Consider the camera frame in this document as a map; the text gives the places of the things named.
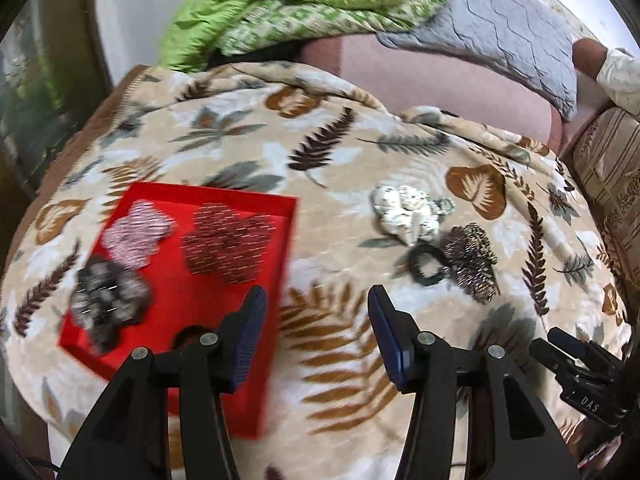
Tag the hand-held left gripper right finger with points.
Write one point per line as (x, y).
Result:
(386, 330)

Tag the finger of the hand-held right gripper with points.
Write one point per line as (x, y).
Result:
(575, 345)
(550, 355)

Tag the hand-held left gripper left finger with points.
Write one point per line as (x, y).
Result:
(250, 330)

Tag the red tray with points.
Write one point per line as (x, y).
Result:
(170, 300)

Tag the black beaded flower hair clip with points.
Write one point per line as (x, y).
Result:
(470, 260)

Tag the white spotted scrunchie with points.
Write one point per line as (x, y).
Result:
(407, 212)

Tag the dark red beaded flower clip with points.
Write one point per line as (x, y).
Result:
(227, 242)

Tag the leaf print blanket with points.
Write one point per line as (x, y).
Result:
(350, 240)

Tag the grey beaded flower hair clip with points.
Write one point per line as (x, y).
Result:
(110, 302)

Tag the pink beaded flower hair clip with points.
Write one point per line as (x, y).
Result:
(137, 232)

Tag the pink bedsheet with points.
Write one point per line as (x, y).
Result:
(425, 80)

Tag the white patterned cloth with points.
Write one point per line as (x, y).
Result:
(620, 80)

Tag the brown rounded object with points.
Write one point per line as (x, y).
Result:
(587, 57)

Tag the wooden glass door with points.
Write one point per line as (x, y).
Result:
(40, 85)

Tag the grey quilted pillow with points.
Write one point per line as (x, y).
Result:
(510, 25)

